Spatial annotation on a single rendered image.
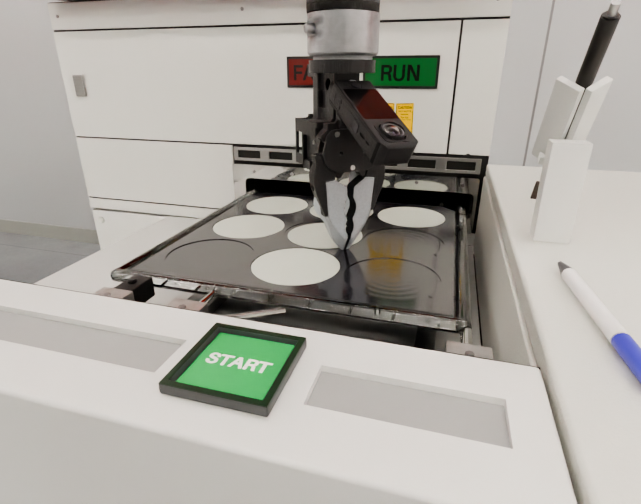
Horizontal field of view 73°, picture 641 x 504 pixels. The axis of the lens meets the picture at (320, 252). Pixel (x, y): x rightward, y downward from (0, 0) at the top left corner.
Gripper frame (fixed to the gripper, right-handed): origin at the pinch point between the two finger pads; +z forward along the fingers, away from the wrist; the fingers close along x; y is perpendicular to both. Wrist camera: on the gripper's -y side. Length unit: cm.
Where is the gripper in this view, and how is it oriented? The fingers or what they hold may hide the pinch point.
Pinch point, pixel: (347, 241)
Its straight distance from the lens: 52.0
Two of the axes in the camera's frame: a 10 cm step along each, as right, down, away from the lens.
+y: -4.3, -3.5, 8.3
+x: -9.0, 1.7, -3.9
